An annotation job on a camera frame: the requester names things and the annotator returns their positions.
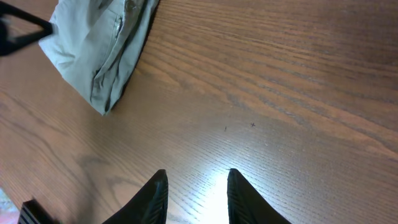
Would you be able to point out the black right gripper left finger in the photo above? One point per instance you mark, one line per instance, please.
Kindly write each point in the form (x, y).
(148, 206)

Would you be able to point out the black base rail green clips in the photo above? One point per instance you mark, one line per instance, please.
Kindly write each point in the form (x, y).
(33, 213)

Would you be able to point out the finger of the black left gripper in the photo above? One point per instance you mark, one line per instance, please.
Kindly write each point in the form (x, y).
(10, 44)

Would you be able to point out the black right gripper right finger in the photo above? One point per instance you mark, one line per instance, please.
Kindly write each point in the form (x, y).
(246, 205)

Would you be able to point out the light green khaki shorts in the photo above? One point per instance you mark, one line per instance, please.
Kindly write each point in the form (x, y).
(96, 45)

